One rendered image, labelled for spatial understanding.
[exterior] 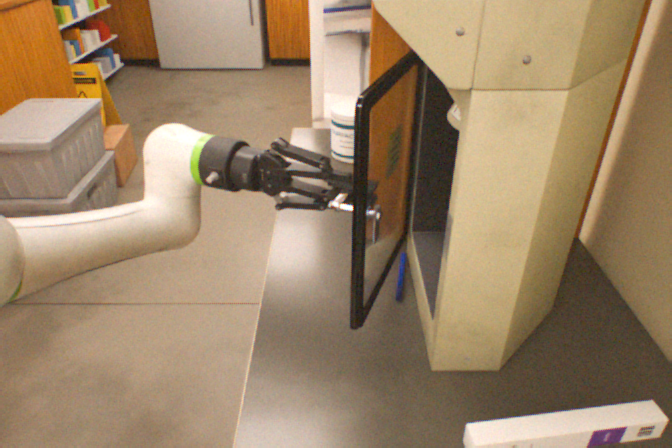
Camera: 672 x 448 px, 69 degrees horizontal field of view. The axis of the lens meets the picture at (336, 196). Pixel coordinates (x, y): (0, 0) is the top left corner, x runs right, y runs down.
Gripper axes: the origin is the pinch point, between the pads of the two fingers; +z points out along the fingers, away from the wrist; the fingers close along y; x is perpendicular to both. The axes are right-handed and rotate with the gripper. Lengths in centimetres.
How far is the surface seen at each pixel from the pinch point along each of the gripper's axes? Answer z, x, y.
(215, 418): -59, 22, -120
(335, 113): -27, 57, -11
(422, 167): 7.3, 18.6, -3.4
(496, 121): 20.6, -6.7, 17.3
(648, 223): 49, 29, -12
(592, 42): 29.0, -0.4, 25.8
